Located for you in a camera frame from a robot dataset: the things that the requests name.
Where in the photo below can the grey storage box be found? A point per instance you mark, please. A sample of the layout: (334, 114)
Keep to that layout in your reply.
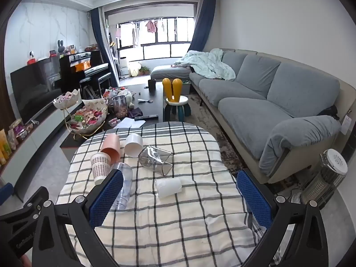
(187, 87)

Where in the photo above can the white security camera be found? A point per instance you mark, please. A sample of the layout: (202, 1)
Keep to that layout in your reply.
(32, 55)

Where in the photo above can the white tag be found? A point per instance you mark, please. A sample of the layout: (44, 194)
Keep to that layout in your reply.
(345, 124)

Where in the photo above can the white air purifier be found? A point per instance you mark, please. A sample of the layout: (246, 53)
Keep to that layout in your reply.
(124, 67)

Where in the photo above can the clear jar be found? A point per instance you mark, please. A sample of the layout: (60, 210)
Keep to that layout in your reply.
(119, 107)

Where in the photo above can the white hanging garment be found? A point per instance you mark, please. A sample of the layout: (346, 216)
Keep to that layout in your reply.
(135, 37)

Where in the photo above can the blue curtain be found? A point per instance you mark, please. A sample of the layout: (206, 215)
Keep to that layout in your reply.
(98, 33)
(204, 25)

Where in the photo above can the yellow rabbit ear stool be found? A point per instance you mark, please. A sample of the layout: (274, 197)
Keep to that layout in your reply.
(176, 101)

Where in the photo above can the black piano bench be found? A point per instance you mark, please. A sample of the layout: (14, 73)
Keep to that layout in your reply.
(96, 79)

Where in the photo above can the purple cloth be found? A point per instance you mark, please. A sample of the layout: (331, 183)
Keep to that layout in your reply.
(135, 112)

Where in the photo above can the black remote control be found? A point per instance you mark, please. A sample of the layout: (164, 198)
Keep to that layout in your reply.
(146, 117)

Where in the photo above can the black television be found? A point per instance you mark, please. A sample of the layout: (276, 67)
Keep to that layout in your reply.
(33, 89)

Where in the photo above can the pink hanging garment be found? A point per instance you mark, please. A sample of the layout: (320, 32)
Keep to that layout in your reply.
(118, 32)
(150, 26)

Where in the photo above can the checked paper cup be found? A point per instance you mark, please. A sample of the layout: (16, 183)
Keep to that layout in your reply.
(100, 168)

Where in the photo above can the clear glass cup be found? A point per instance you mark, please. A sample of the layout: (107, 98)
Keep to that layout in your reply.
(155, 161)

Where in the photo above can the white paper sheets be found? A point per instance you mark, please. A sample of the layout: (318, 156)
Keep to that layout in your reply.
(130, 123)

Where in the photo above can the light blue blanket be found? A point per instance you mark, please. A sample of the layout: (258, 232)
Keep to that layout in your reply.
(205, 65)

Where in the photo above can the potted plant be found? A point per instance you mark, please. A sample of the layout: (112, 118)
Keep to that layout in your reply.
(144, 71)

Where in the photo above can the grey sofa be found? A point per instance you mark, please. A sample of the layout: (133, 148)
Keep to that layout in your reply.
(242, 111)

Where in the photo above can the grey rabbit plush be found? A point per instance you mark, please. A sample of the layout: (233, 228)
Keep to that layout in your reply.
(60, 48)

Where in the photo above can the black piano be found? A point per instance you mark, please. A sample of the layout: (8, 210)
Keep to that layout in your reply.
(94, 61)

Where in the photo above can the grey television cabinet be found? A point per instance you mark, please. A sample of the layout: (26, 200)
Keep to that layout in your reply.
(27, 153)

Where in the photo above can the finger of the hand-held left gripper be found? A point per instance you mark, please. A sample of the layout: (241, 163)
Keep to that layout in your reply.
(30, 208)

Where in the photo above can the white translucent plastic cup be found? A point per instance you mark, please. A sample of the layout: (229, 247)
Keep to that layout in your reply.
(168, 188)

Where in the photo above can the electric heater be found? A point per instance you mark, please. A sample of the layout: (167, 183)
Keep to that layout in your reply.
(322, 183)

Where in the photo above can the two-tier snack tray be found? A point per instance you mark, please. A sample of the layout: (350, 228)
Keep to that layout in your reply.
(89, 116)

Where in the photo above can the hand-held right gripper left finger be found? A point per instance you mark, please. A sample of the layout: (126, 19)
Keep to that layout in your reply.
(107, 200)

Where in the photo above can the clear plastic cup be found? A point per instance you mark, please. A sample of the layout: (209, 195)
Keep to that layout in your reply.
(125, 178)

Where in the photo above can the white plush toy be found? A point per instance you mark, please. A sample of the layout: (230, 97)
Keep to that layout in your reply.
(128, 96)

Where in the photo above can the patterned rug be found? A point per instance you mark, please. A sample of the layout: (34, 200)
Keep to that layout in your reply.
(211, 128)

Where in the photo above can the pink cup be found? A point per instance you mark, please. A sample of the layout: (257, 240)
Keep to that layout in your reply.
(111, 144)

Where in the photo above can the row of snack packets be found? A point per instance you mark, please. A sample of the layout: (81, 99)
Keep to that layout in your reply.
(12, 139)

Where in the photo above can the dark coffee table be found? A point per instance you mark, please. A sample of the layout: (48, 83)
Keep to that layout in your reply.
(153, 103)

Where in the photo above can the blue object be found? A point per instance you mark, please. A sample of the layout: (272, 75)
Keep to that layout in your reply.
(5, 191)

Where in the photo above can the black cup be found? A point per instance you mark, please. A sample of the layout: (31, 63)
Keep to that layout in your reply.
(151, 84)

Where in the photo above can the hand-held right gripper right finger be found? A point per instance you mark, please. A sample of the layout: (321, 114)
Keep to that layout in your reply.
(255, 200)

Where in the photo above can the checked tablecloth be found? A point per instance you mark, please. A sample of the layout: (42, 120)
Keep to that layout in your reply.
(180, 228)

